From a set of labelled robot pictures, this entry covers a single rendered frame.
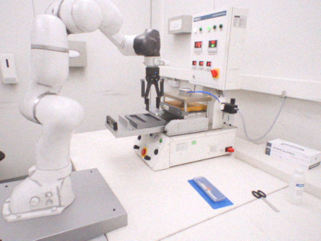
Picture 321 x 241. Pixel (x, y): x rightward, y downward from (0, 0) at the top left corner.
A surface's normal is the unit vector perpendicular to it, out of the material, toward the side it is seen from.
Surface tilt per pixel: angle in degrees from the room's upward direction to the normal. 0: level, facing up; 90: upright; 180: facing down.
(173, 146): 90
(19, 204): 88
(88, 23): 118
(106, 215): 4
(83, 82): 90
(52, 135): 106
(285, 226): 0
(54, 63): 88
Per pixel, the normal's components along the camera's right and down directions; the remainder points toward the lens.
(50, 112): -0.33, -0.01
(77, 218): 0.07, -0.97
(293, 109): -0.86, 0.11
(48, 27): 0.52, 0.02
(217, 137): 0.45, 0.25
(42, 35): 0.00, 0.10
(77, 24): -0.27, 0.80
